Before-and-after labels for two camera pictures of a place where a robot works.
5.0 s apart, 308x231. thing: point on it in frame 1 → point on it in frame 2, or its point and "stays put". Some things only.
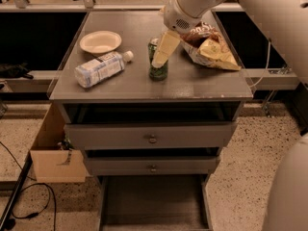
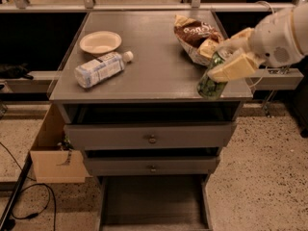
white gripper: x=174 y=18 → x=273 y=38
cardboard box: x=54 y=158 stays put
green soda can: x=156 y=73 → x=208 y=88
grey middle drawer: x=150 y=166 stays put
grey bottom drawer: x=155 y=202 stays put
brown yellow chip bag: x=206 y=45 stays put
